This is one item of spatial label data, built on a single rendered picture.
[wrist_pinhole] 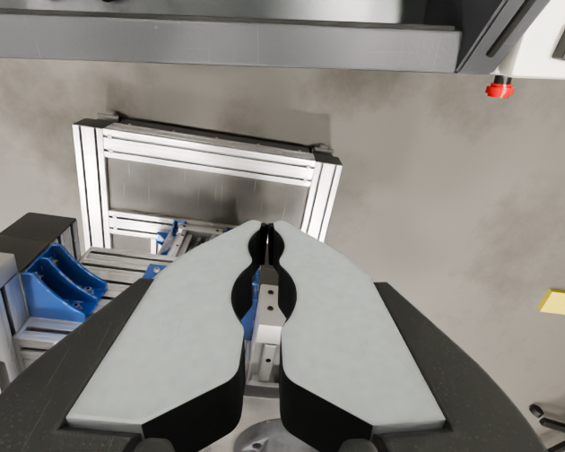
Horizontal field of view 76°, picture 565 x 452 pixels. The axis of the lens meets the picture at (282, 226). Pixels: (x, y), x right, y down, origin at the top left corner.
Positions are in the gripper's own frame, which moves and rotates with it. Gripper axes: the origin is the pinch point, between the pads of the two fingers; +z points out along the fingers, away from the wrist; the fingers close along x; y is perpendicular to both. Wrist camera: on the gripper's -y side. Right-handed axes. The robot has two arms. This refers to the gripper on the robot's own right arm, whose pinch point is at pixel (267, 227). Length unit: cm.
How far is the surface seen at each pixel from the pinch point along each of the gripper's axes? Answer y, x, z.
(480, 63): -4.0, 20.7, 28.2
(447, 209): 57, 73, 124
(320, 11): -8.6, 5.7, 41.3
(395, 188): 48, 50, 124
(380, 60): -3.9, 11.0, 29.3
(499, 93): 1, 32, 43
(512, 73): -3.3, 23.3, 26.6
